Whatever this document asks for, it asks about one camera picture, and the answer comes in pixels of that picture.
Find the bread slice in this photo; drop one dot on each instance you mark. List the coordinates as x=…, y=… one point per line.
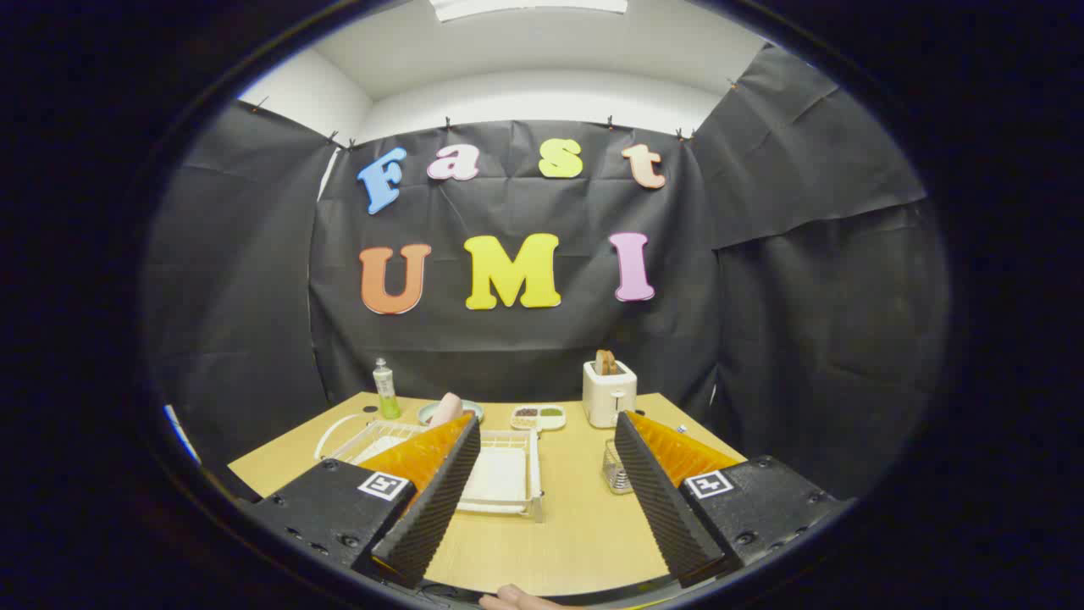
x=605, y=363

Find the white dish rack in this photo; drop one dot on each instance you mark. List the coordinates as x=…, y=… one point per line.
x=500, y=474

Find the green clear bottle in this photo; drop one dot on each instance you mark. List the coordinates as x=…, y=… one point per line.
x=386, y=391

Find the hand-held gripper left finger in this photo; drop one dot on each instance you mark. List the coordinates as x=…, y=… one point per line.
x=423, y=525

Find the pink plate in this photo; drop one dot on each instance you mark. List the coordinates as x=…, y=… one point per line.
x=446, y=408

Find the ceiling light panel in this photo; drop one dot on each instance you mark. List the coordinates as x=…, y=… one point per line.
x=525, y=7

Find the computer monitor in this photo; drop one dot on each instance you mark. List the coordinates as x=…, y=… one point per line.
x=179, y=432

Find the white toaster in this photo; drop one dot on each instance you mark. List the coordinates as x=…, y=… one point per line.
x=608, y=396

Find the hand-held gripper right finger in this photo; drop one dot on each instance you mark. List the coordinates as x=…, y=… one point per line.
x=665, y=517

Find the black backdrop cloth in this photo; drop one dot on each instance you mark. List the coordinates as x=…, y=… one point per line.
x=762, y=296

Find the pale green plate with food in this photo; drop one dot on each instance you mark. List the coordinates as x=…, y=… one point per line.
x=470, y=411

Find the white divided dish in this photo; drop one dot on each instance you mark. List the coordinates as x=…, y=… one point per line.
x=538, y=415

